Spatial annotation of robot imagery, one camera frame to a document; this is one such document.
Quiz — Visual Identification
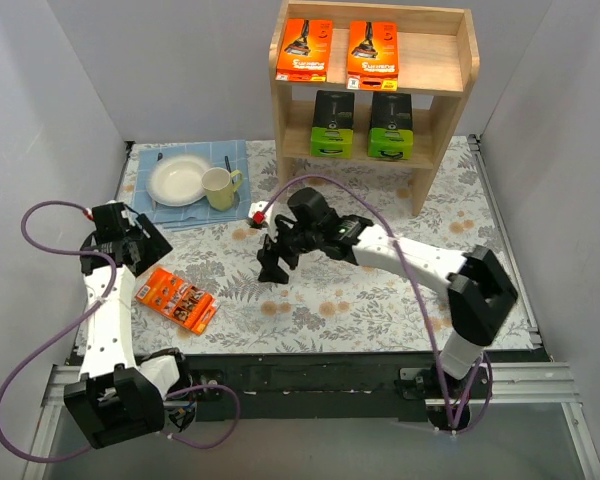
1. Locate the orange razor box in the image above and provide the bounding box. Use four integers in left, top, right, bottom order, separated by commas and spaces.
135, 267, 217, 336
345, 21, 399, 92
275, 18, 333, 83

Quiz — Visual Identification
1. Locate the green black razor box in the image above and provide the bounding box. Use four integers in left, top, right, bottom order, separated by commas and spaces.
310, 90, 355, 159
367, 92, 414, 161

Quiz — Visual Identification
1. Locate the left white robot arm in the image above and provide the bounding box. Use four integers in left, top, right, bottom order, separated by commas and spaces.
64, 202, 193, 449

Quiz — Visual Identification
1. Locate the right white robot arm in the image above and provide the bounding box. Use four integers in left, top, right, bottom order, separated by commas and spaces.
249, 187, 518, 398

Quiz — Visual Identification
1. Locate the wooden two-tier shelf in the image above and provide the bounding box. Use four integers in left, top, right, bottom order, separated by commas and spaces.
269, 1, 480, 214

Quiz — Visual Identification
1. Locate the white plate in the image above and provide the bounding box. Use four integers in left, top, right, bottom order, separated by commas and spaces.
147, 154, 212, 207

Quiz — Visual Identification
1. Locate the floral tablecloth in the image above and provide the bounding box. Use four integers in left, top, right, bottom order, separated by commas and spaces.
132, 136, 506, 355

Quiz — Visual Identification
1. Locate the yellow mug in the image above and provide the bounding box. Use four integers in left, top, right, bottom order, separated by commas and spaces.
201, 167, 244, 212

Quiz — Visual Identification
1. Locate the blue checkered cloth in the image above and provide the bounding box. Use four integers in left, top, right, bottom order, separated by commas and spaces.
123, 140, 251, 230

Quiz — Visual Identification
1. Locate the black knife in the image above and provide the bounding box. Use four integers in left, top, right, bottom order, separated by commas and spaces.
224, 156, 240, 209

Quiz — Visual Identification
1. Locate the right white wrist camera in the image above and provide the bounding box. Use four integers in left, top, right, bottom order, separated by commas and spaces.
248, 201, 269, 229

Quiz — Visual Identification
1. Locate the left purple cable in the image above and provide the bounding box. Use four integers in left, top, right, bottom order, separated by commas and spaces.
0, 200, 242, 464

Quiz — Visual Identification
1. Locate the purple cable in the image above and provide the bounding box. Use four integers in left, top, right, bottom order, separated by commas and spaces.
0, 200, 242, 464
267, 174, 494, 435

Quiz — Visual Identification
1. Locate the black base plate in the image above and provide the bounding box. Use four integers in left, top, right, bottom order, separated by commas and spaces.
134, 349, 496, 424

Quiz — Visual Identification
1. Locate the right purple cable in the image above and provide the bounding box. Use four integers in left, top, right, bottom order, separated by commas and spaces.
267, 174, 494, 435

